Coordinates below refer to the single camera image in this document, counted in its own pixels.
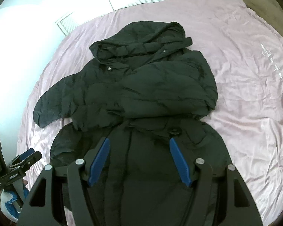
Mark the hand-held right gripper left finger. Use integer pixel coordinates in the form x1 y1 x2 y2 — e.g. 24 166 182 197
18 137 111 226

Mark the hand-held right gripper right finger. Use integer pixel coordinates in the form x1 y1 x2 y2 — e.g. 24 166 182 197
168 138 265 226

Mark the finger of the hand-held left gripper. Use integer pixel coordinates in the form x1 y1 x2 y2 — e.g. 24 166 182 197
18 151 42 171
11 148 36 167

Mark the black hooded puffer jacket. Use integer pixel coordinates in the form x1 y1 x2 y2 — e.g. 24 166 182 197
32 21 235 226

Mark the pink bed sheet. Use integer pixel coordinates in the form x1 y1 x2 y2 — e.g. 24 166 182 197
15 0 283 226

